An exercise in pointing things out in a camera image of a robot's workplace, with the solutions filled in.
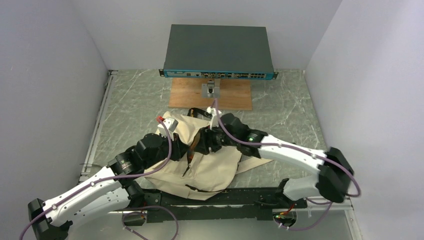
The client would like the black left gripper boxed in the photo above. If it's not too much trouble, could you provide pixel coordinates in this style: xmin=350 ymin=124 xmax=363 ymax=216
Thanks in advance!
xmin=143 ymin=130 xmax=191 ymax=169

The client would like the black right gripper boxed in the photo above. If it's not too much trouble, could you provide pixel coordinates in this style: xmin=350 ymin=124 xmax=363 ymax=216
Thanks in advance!
xmin=194 ymin=122 xmax=239 ymax=156

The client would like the beige canvas backpack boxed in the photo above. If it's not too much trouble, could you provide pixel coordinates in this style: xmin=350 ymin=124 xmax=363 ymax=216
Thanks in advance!
xmin=142 ymin=106 xmax=274 ymax=202

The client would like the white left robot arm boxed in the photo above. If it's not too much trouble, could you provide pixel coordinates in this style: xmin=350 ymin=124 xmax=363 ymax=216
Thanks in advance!
xmin=28 ymin=133 xmax=192 ymax=240

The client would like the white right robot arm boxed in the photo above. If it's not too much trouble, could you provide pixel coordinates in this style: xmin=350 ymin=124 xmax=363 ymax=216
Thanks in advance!
xmin=194 ymin=113 xmax=354 ymax=208

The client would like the wooden base board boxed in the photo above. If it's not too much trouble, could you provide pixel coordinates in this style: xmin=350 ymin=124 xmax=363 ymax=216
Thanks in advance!
xmin=168 ymin=78 xmax=253 ymax=111

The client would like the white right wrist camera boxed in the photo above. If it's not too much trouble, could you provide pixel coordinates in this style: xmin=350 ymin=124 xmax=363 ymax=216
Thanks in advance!
xmin=206 ymin=106 xmax=221 ymax=129

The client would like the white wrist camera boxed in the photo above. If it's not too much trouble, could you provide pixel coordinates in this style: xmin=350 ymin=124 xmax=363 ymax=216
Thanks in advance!
xmin=156 ymin=116 xmax=179 ymax=136
xmin=206 ymin=106 xmax=221 ymax=129

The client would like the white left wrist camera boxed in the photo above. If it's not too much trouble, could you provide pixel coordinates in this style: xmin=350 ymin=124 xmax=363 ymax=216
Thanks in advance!
xmin=156 ymin=116 xmax=179 ymax=136

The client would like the grey metal stand bracket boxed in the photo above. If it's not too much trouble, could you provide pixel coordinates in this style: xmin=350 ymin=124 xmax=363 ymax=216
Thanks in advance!
xmin=201 ymin=79 xmax=221 ymax=98

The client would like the grey network switch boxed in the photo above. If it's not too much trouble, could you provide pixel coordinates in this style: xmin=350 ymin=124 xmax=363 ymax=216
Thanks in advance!
xmin=159 ymin=24 xmax=278 ymax=80

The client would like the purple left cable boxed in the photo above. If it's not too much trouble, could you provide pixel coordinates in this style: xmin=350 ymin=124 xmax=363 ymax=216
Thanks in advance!
xmin=19 ymin=119 xmax=180 ymax=240

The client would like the purple cable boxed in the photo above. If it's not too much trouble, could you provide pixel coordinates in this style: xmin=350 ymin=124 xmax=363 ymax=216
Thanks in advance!
xmin=19 ymin=119 xmax=180 ymax=240
xmin=211 ymin=97 xmax=362 ymax=232

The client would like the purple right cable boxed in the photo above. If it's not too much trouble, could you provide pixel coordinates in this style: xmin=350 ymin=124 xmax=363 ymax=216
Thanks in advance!
xmin=211 ymin=97 xmax=362 ymax=232

